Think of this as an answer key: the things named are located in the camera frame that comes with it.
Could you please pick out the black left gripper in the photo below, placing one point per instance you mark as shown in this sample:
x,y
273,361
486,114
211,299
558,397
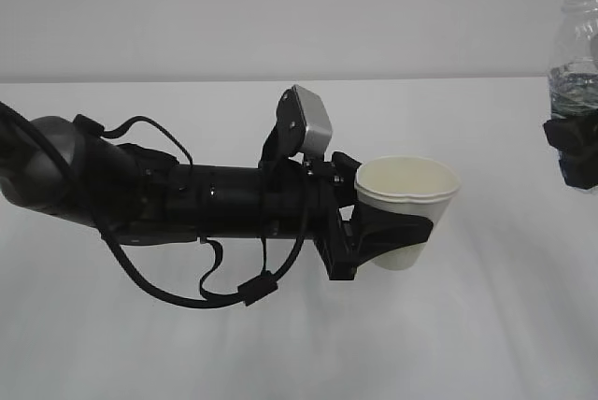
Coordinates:
x,y
391,240

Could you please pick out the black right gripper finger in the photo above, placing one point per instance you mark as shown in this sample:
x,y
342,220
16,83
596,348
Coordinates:
x,y
575,138

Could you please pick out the clear water bottle green label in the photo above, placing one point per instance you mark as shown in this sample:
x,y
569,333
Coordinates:
x,y
572,71

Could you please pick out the white paper cup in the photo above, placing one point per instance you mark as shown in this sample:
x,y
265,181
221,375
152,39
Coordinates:
x,y
407,185

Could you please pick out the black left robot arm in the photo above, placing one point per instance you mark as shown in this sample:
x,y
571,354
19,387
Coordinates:
x,y
80,171

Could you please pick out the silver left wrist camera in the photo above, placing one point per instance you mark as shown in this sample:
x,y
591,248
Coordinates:
x,y
302,126

